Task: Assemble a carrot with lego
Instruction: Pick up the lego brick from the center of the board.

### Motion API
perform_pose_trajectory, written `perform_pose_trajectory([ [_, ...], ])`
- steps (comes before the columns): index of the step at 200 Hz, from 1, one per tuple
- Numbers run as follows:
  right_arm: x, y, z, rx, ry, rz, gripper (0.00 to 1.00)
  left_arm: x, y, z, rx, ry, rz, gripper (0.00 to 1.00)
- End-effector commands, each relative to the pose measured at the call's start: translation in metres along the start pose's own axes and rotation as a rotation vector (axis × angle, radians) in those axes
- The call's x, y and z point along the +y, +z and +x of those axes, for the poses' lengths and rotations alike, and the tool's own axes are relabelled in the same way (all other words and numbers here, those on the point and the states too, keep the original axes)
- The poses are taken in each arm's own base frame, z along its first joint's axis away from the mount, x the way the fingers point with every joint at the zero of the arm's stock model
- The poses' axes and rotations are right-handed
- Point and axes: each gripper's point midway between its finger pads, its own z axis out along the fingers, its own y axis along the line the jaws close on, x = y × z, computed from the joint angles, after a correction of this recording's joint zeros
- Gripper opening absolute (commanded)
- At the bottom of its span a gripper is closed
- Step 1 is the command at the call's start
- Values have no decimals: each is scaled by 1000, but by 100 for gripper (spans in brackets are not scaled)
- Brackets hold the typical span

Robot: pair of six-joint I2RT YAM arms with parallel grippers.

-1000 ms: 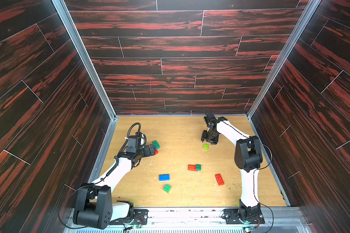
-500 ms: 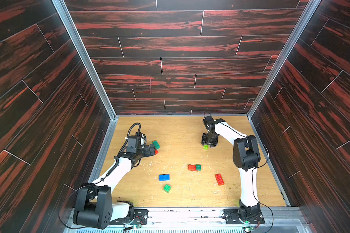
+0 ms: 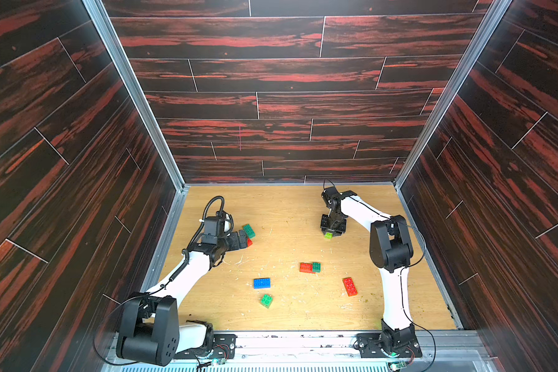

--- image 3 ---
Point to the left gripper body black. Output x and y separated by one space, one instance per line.
229 242

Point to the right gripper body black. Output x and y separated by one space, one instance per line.
333 223

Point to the dark green 2x2 lego brick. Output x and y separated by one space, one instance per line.
315 267

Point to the blue 2x4 lego brick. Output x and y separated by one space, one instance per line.
262 283

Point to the red 2x4 lego brick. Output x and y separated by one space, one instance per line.
350 287

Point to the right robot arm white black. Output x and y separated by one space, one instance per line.
390 250

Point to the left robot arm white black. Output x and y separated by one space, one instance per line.
149 330

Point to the dark green 2x4 lego brick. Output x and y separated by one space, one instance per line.
249 231

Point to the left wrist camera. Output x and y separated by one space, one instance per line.
216 228

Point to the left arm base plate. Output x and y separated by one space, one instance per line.
215 347

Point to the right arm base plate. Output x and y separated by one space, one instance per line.
387 345

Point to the aluminium front rail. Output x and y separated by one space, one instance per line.
336 351

